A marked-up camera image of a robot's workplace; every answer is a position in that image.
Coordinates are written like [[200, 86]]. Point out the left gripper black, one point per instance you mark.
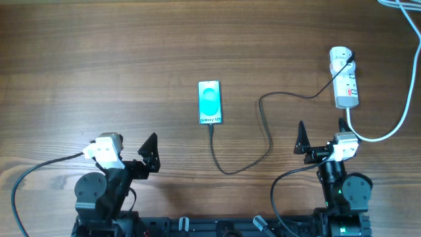
[[149, 157]]

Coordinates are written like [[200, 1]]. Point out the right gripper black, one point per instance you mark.
[[302, 146]]

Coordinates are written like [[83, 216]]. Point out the Galaxy smartphone cyan screen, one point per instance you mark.
[[210, 105]]

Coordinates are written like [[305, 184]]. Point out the white charger plug adapter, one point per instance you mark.
[[341, 66]]

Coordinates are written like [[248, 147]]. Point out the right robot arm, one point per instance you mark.
[[346, 194]]

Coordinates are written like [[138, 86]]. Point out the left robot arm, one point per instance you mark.
[[100, 195]]

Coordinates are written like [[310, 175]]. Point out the white power strip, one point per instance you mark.
[[345, 85]]

